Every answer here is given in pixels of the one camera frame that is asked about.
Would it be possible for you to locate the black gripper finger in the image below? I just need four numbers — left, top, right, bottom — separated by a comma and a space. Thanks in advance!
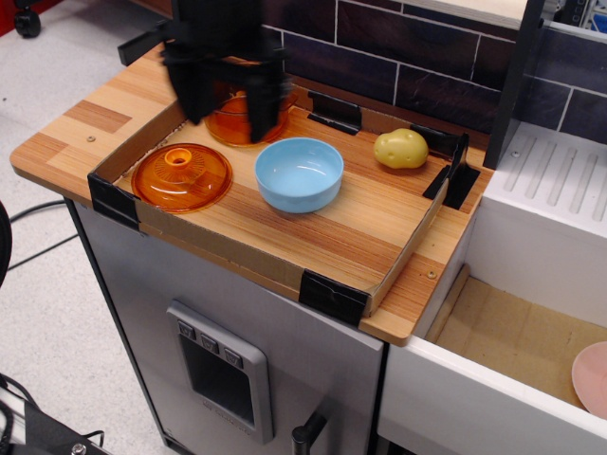
245, 65, 285, 143
167, 63, 217, 125

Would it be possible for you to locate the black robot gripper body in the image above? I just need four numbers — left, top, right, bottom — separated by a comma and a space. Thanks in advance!
163, 1, 285, 74

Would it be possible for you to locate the orange transparent pot lid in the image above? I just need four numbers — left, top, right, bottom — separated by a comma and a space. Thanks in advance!
131, 143, 232, 213

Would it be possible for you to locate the orange transparent pot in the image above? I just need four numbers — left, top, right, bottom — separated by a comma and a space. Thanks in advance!
203, 56, 300, 148

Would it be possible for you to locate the light blue bowl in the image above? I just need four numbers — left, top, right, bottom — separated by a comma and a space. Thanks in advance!
254, 137, 344, 213

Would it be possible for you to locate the yellow toy potato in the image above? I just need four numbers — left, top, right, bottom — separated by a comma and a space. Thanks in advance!
374, 128, 430, 170

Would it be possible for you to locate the black caster wheel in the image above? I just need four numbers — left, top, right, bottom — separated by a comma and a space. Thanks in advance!
13, 0, 42, 39

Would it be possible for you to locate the cardboard fence with black tape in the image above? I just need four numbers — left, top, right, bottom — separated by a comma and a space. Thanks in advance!
87, 50, 481, 328

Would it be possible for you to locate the grey toy dishwasher cabinet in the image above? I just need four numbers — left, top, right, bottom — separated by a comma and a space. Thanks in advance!
69, 203, 384, 454

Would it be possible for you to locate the white toy sink unit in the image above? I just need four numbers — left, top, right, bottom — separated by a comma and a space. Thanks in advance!
377, 123, 606, 454

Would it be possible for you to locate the pink plate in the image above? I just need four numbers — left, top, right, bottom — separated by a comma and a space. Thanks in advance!
571, 341, 607, 419

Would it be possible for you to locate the black metal frame base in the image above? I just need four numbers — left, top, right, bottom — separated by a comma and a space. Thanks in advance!
118, 20, 179, 66

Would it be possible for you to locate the black floor cable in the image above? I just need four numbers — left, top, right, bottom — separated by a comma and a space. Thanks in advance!
7, 199, 80, 271

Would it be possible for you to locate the black dishwasher door handle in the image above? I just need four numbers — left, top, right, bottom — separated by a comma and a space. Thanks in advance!
291, 412, 327, 455

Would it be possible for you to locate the black equipment with cables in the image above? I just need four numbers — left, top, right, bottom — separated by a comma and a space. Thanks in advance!
1, 374, 108, 454

